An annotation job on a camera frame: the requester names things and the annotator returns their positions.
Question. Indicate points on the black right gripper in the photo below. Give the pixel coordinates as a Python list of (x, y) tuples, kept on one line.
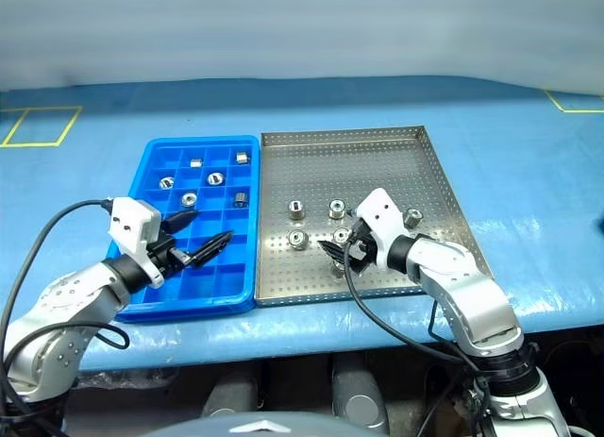
[(362, 250)]

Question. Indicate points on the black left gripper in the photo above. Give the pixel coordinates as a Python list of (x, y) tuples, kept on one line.
[(161, 253)]

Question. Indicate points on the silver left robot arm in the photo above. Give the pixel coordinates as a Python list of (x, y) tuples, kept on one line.
[(61, 295)]

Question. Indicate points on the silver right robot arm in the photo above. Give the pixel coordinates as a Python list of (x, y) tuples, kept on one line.
[(476, 305)]

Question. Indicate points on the blue compartment tray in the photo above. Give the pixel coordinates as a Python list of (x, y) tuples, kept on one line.
[(222, 281)]

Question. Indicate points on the perforated metal tray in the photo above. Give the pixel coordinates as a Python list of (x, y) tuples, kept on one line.
[(377, 173)]

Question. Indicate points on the grey rounded cylinder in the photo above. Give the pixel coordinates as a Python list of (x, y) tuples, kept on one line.
[(233, 399), (358, 394)]

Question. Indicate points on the grey robot torso shell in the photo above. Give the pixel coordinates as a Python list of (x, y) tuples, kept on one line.
[(264, 427)]

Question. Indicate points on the blue plastic table cover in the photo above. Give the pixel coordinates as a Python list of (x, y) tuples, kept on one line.
[(519, 173)]

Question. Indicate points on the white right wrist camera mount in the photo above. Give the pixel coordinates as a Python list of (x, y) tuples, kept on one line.
[(382, 215)]

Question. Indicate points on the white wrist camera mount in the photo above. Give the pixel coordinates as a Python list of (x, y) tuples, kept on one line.
[(382, 215), (129, 224)]

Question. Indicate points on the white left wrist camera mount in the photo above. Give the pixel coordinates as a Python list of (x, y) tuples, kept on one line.
[(129, 224)]

